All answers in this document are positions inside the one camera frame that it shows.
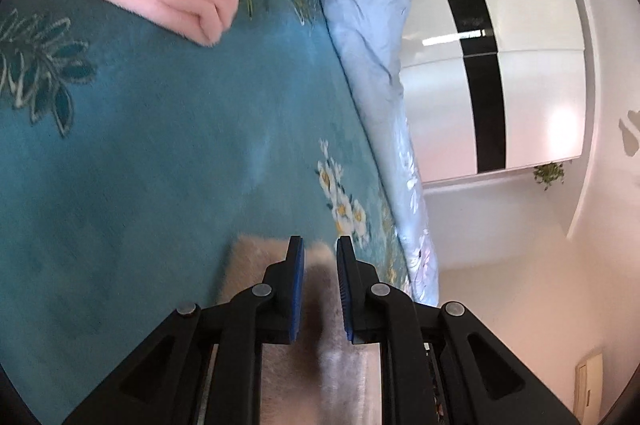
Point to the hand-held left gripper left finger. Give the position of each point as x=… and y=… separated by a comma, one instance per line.
x=299, y=285

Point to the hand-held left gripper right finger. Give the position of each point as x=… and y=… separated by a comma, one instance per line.
x=344, y=295

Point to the beige fuzzy sweater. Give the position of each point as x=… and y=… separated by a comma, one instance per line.
x=320, y=355

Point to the teal floral blanket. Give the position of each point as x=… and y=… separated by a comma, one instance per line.
x=175, y=145

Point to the green potted plant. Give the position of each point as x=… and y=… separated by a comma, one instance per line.
x=548, y=175

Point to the beige air conditioner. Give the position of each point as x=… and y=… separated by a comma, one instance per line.
x=589, y=385

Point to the white wardrobe with black stripe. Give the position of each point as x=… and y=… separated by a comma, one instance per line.
x=540, y=105

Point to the blue floral quilt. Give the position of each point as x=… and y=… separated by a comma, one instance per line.
x=365, y=5

